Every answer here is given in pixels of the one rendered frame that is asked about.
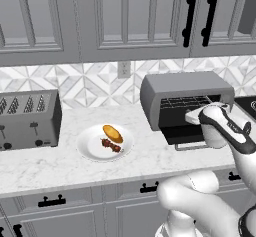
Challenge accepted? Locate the grey toaster oven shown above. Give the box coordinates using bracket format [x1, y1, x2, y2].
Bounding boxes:
[139, 71, 236, 133]

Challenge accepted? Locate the brown kebab skewer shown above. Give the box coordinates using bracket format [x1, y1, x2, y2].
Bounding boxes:
[100, 138, 123, 154]

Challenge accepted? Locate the grey lower cupboard door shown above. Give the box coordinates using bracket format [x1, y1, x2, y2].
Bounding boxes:
[0, 204, 107, 237]
[105, 199, 172, 237]

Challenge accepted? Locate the grey four-slot toaster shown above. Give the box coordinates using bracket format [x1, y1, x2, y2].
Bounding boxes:
[0, 89, 63, 152]

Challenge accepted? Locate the grey wall outlet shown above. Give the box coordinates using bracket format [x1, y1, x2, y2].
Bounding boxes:
[117, 60, 132, 80]

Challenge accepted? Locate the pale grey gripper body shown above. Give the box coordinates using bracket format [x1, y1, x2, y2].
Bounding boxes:
[184, 105, 213, 126]

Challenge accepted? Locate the white round plate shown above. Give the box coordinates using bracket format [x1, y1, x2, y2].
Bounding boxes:
[75, 123, 135, 163]

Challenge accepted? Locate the black drawer handle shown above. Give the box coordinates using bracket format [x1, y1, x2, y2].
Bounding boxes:
[139, 181, 160, 194]
[228, 171, 242, 182]
[37, 194, 67, 209]

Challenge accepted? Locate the grey cupboard door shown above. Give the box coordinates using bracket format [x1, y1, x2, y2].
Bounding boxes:
[0, 0, 83, 67]
[0, 204, 107, 237]
[71, 0, 193, 64]
[105, 199, 172, 237]
[189, 0, 256, 59]

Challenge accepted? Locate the grey toaster oven door handle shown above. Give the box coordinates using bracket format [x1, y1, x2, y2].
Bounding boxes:
[173, 140, 210, 152]

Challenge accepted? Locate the dark grey range hood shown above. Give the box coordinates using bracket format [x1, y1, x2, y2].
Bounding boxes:
[237, 0, 256, 36]

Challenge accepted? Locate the grey drawer front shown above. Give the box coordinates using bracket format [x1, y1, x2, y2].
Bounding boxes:
[114, 177, 176, 206]
[213, 168, 248, 195]
[13, 186, 105, 216]

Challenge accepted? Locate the black upper cupboard handle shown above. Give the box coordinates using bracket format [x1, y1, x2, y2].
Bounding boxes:
[181, 0, 200, 48]
[200, 0, 221, 48]

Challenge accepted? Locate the black hob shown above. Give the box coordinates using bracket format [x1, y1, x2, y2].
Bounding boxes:
[234, 95, 256, 122]

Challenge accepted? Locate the black wire oven rack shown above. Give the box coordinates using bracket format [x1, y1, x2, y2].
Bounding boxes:
[159, 95, 222, 111]

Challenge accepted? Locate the golden baguette bread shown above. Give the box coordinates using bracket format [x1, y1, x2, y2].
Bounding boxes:
[102, 124, 125, 145]

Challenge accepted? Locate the grey upper cupboard door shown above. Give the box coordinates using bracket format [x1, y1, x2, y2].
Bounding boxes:
[71, 0, 193, 64]
[0, 0, 83, 67]
[189, 0, 256, 59]

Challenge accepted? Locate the black toaster oven door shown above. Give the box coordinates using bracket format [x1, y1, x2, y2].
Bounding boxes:
[162, 124, 214, 146]

